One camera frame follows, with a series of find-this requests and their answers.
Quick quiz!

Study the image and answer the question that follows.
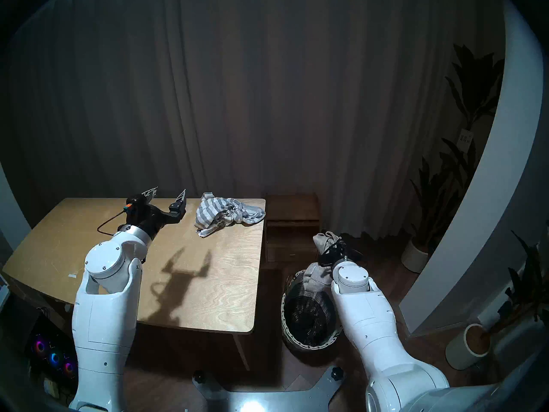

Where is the long pleated curtain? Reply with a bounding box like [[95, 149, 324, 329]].
[[0, 0, 470, 241]]

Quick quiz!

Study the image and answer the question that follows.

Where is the small wooden nightstand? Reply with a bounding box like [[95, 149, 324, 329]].
[[264, 194, 321, 262]]

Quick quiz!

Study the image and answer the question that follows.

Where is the light wooden table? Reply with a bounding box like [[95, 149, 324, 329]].
[[2, 197, 266, 371]]

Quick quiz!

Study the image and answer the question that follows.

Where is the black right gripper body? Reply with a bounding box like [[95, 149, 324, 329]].
[[319, 241, 363, 268]]

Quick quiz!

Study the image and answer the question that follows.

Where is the grey white striped garment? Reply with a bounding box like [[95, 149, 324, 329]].
[[194, 192, 266, 239]]

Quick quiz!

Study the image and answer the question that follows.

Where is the white cylindrical plant pot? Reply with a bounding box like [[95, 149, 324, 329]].
[[445, 323, 492, 370]]

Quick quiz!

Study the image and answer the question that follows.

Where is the grey metal robot base plate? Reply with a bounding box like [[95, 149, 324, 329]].
[[193, 366, 346, 412]]

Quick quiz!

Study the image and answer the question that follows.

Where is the round white plant pot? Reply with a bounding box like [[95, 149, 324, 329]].
[[401, 237, 430, 274]]

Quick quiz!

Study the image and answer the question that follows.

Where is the tall leafy houseplant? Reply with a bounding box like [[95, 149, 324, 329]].
[[410, 44, 505, 254]]

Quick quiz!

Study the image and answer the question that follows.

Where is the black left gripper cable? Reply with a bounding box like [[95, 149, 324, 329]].
[[97, 209, 130, 236]]

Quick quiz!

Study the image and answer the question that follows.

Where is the small leafy houseplant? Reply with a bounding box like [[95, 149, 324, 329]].
[[485, 222, 549, 343]]

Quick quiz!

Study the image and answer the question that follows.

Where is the grey knit garment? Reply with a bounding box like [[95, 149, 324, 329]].
[[302, 231, 344, 294]]

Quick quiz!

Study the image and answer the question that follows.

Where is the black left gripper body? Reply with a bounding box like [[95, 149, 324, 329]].
[[124, 194, 186, 238]]

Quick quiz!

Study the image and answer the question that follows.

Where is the white wicker laundry hamper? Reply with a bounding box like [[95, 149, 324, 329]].
[[281, 270, 344, 351]]

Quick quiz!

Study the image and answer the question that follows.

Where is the computer case with RGB fans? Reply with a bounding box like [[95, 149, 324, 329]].
[[24, 319, 81, 381]]

